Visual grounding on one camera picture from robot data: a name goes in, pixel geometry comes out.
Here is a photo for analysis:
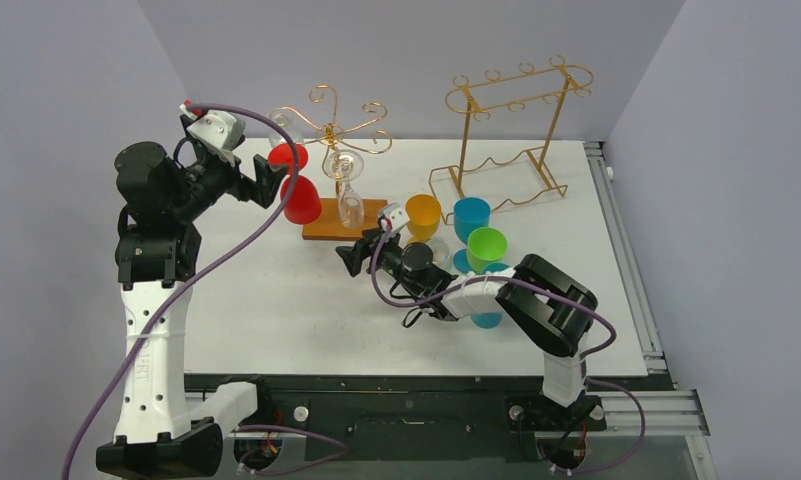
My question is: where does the clear champagne flute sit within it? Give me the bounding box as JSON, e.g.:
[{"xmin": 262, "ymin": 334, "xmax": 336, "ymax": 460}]
[{"xmin": 322, "ymin": 147, "xmax": 365, "ymax": 229}]

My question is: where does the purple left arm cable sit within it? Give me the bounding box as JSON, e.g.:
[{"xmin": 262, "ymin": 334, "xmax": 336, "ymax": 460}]
[{"xmin": 60, "ymin": 102, "xmax": 352, "ymax": 480}]

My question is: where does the blue plastic goblet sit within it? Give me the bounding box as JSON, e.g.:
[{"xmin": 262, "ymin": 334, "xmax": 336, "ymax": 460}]
[
  {"xmin": 471, "ymin": 262, "xmax": 509, "ymax": 329},
  {"xmin": 453, "ymin": 197, "xmax": 491, "ymax": 273}
]

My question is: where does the blue plastic goblet front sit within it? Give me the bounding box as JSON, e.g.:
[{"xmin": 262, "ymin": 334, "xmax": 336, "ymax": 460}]
[{"xmin": 471, "ymin": 262, "xmax": 509, "ymax": 329}]

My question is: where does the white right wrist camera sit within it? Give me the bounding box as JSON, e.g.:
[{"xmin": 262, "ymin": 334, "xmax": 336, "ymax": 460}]
[{"xmin": 377, "ymin": 203, "xmax": 409, "ymax": 234}]

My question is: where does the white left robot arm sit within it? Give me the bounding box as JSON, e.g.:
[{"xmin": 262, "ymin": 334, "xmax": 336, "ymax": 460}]
[{"xmin": 95, "ymin": 141, "xmax": 287, "ymax": 479}]

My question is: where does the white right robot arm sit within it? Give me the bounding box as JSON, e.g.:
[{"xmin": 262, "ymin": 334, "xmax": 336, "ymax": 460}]
[{"xmin": 335, "ymin": 228, "xmax": 603, "ymax": 428}]

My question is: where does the green plastic goblet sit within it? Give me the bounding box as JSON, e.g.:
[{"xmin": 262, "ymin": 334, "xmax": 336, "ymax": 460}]
[{"xmin": 466, "ymin": 227, "xmax": 509, "ymax": 273}]

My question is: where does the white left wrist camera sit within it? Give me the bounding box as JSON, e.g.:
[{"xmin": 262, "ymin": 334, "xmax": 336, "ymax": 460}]
[{"xmin": 179, "ymin": 101, "xmax": 246, "ymax": 167}]

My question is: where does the orange plastic goblet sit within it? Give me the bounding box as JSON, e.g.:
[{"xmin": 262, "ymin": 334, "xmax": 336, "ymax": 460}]
[{"xmin": 405, "ymin": 194, "xmax": 442, "ymax": 242}]

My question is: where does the small clear wine glass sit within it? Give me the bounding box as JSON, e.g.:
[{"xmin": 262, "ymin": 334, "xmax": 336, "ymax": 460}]
[{"xmin": 426, "ymin": 238, "xmax": 452, "ymax": 271}]

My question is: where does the gold rectangular wire glass rack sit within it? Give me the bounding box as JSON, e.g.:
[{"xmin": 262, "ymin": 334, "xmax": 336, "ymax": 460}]
[{"xmin": 426, "ymin": 54, "xmax": 596, "ymax": 213}]

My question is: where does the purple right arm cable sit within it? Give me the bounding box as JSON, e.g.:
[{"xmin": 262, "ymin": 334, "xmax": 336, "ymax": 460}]
[{"xmin": 368, "ymin": 225, "xmax": 648, "ymax": 477}]

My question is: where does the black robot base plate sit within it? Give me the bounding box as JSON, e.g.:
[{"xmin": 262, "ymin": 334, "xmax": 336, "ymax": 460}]
[{"xmin": 244, "ymin": 375, "xmax": 607, "ymax": 462}]

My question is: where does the patterned clear glass goblet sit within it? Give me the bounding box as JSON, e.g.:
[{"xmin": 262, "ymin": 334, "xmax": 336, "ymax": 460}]
[{"xmin": 268, "ymin": 108, "xmax": 304, "ymax": 149}]

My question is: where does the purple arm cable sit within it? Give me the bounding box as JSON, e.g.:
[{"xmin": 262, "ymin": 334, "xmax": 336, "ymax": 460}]
[
  {"xmin": 60, "ymin": 102, "xmax": 352, "ymax": 480},
  {"xmin": 368, "ymin": 225, "xmax": 648, "ymax": 477}
]

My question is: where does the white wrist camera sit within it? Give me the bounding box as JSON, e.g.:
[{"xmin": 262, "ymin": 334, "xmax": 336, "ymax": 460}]
[
  {"xmin": 377, "ymin": 203, "xmax": 409, "ymax": 234},
  {"xmin": 179, "ymin": 101, "xmax": 246, "ymax": 167}
]

